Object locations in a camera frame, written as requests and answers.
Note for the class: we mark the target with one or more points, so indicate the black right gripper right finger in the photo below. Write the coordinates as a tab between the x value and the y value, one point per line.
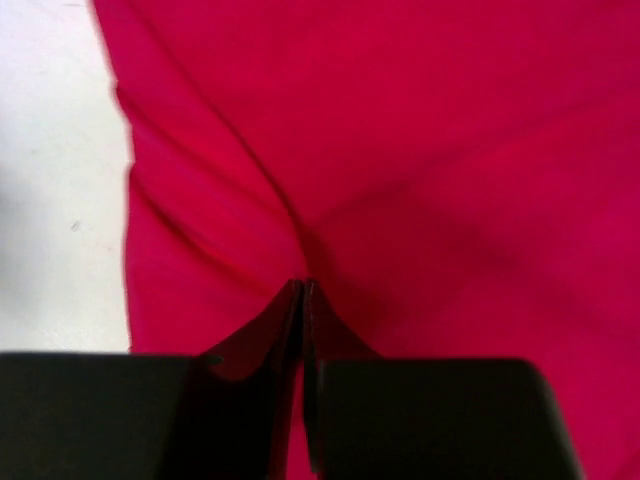
371	417

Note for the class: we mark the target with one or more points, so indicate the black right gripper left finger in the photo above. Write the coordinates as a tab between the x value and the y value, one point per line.
221	414

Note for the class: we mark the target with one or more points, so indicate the red t shirt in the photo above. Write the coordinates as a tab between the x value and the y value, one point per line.
460	177

